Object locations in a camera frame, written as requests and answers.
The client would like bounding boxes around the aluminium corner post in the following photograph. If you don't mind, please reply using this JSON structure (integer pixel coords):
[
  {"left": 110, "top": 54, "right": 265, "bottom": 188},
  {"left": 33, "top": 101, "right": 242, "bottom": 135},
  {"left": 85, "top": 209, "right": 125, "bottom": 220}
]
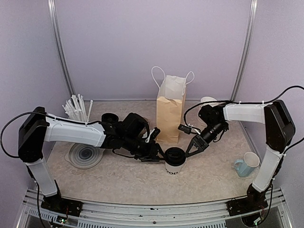
[
  {"left": 230, "top": 0, "right": 258, "bottom": 101},
  {"left": 47, "top": 0, "right": 75, "bottom": 96}
]

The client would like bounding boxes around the light blue mug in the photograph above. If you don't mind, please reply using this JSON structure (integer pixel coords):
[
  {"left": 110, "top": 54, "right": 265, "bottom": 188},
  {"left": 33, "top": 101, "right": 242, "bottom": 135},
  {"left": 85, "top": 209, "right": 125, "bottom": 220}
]
[{"left": 233, "top": 152, "right": 260, "bottom": 178}]

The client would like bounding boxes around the stack of white paper cups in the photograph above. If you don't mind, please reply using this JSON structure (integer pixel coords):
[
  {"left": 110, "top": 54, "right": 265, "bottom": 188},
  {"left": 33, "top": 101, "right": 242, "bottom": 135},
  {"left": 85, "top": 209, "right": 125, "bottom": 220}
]
[{"left": 197, "top": 96, "right": 219, "bottom": 127}]

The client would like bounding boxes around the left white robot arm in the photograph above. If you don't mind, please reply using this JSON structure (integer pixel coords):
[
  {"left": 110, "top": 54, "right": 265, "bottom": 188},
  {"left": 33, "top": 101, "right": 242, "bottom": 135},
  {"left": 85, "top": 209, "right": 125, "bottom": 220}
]
[{"left": 18, "top": 106, "right": 163, "bottom": 211}]

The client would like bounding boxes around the aluminium front frame rail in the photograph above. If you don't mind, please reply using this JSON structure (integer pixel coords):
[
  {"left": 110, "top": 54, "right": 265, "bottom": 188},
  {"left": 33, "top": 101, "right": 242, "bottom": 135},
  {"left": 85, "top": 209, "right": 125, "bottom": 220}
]
[{"left": 14, "top": 187, "right": 293, "bottom": 228}]

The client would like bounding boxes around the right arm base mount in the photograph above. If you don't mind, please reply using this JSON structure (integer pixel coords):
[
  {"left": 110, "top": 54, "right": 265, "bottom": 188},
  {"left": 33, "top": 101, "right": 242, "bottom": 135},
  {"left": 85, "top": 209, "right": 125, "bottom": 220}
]
[{"left": 226, "top": 184, "right": 269, "bottom": 216}]

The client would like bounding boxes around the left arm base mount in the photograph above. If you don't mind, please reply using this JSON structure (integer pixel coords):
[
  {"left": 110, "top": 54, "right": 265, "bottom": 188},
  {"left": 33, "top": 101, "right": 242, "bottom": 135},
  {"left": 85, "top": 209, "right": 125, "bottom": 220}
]
[{"left": 41, "top": 189, "right": 83, "bottom": 217}]

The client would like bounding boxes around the left aluminium corner post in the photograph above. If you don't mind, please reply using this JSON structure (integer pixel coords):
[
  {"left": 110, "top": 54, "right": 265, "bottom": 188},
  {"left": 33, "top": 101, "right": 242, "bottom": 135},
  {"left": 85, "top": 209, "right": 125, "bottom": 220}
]
[{"left": 47, "top": 0, "right": 75, "bottom": 96}]

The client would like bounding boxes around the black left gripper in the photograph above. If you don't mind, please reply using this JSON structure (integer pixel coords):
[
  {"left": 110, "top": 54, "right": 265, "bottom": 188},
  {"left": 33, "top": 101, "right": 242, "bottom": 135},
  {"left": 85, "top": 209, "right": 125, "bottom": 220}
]
[{"left": 123, "top": 134, "right": 167, "bottom": 162}]

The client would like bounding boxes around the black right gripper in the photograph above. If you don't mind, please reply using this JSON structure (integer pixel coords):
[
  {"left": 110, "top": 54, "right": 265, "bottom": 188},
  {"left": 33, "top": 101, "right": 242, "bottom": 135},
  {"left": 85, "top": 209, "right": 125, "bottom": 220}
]
[{"left": 185, "top": 121, "right": 226, "bottom": 157}]

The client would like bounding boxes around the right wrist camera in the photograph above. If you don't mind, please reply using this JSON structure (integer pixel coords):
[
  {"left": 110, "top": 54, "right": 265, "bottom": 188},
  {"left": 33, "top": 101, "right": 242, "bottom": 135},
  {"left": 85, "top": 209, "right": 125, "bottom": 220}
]
[{"left": 178, "top": 124, "right": 201, "bottom": 134}]

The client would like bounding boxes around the black coffee cup lid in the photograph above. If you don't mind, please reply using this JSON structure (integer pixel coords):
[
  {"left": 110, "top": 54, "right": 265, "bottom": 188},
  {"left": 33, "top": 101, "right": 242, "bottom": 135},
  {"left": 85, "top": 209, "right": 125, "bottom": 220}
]
[{"left": 164, "top": 147, "right": 186, "bottom": 166}]

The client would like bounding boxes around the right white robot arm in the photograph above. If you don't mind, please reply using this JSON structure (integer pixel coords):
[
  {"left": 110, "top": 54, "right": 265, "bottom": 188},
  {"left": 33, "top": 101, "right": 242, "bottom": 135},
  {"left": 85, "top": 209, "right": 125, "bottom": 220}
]
[{"left": 185, "top": 100, "right": 295, "bottom": 193}]

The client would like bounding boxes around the brown paper takeout bag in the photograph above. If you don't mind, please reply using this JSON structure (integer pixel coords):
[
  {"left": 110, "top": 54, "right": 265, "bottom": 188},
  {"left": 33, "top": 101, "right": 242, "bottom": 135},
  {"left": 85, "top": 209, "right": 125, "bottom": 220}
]
[{"left": 151, "top": 66, "right": 195, "bottom": 144}]

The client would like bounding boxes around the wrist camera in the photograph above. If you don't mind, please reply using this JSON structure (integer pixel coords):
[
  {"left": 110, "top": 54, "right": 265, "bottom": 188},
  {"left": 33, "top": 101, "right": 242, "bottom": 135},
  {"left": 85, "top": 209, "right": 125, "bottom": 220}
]
[
  {"left": 178, "top": 124, "right": 201, "bottom": 134},
  {"left": 143, "top": 127, "right": 161, "bottom": 143}
]

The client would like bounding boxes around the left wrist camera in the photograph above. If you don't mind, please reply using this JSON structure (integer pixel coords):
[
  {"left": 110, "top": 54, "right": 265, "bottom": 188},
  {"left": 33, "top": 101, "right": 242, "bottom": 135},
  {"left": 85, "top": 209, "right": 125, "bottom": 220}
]
[{"left": 143, "top": 127, "right": 161, "bottom": 143}]

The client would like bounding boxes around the white paper coffee cup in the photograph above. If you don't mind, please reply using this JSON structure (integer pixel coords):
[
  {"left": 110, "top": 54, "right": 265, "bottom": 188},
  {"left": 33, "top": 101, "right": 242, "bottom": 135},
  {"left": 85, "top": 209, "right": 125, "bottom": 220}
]
[{"left": 165, "top": 162, "right": 186, "bottom": 175}]

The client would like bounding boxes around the right aluminium corner post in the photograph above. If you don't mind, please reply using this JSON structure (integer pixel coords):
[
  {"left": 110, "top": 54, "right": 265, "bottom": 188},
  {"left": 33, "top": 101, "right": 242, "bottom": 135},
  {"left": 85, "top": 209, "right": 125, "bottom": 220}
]
[{"left": 230, "top": 0, "right": 258, "bottom": 101}]

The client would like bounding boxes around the stack of black cup lids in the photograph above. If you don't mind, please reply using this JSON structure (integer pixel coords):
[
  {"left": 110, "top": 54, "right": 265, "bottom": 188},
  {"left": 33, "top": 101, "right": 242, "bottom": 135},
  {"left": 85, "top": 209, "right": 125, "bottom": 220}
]
[{"left": 101, "top": 113, "right": 119, "bottom": 123}]

